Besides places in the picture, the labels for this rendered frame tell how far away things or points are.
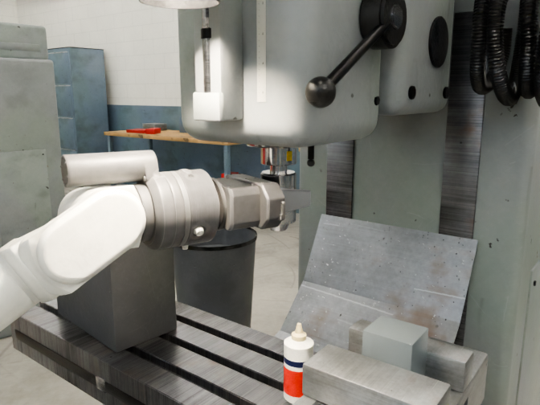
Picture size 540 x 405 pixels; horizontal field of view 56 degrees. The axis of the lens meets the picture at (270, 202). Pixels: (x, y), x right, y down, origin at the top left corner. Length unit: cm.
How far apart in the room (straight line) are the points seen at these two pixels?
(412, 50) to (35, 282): 52
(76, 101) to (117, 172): 729
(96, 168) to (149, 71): 697
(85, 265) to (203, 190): 15
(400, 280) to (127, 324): 49
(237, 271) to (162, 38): 511
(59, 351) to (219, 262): 164
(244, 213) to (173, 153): 662
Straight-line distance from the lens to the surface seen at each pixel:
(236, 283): 262
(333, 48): 57
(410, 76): 70
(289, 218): 65
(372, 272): 99
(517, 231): 94
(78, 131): 785
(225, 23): 55
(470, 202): 94
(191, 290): 264
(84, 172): 55
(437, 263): 96
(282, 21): 54
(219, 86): 54
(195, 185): 57
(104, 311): 87
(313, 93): 48
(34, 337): 105
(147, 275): 86
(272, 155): 63
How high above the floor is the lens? 137
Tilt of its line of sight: 12 degrees down
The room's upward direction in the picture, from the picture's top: straight up
